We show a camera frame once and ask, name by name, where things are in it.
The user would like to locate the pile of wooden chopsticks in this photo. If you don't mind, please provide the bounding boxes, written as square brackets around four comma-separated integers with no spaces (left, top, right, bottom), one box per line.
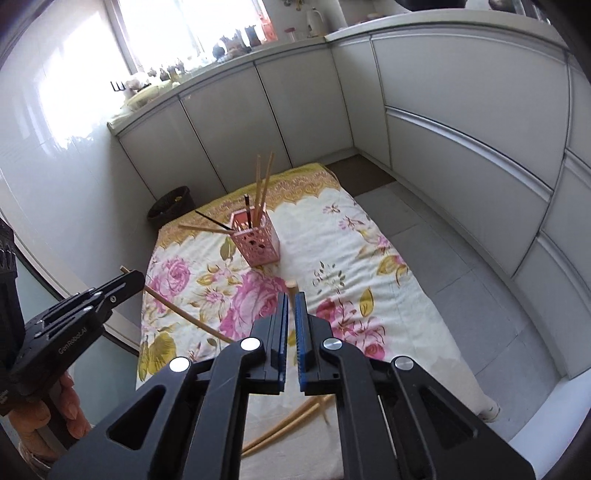
[241,394,334,455]

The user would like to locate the brown floor mat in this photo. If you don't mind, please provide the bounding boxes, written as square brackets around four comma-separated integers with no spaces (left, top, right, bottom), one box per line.
[323,154,398,197]

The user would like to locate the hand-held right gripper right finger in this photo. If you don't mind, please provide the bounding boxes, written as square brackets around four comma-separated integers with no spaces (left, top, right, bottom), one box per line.
[295,292,536,480]

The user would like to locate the white electric kettle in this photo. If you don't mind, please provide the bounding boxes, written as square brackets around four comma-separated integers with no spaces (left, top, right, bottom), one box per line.
[305,7,326,38]

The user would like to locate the floral blanket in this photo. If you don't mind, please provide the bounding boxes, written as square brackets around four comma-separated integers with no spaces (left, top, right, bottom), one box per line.
[136,162,502,480]

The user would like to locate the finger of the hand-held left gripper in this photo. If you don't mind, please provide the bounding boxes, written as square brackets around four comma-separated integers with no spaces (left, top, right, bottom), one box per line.
[69,270,146,319]

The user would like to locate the black trash bin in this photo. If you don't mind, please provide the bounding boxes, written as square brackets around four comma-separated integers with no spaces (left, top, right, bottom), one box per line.
[147,186,194,232]

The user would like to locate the pink perforated utensil holder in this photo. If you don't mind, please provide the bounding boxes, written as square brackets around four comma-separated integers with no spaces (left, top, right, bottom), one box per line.
[230,209,280,267]

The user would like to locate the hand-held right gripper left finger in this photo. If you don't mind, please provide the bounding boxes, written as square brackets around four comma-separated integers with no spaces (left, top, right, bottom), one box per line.
[48,292,290,480]

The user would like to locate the cluster of condiment bottles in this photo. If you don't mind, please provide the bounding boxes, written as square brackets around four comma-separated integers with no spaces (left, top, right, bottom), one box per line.
[212,25,262,61]

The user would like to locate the pink bottle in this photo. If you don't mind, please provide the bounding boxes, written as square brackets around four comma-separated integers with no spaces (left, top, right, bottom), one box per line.
[259,14,278,44]

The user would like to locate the person's left hand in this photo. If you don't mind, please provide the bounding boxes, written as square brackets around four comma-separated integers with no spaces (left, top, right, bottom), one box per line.
[7,370,93,462]

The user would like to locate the kitchen window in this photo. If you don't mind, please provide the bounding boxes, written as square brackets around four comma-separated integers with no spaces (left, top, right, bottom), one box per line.
[108,0,273,77]

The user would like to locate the dark ribbed object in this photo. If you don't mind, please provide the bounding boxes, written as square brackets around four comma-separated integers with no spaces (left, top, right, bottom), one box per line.
[0,217,19,370]

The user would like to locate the frosted glass sliding door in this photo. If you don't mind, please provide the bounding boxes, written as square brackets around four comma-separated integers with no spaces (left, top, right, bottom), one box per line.
[14,240,153,462]

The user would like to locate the white kitchen base cabinets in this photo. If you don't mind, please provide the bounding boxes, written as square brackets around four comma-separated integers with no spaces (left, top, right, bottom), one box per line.
[107,9,591,384]

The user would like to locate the thin black chopstick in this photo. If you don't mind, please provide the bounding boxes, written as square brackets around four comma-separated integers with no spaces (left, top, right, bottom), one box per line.
[195,211,234,231]

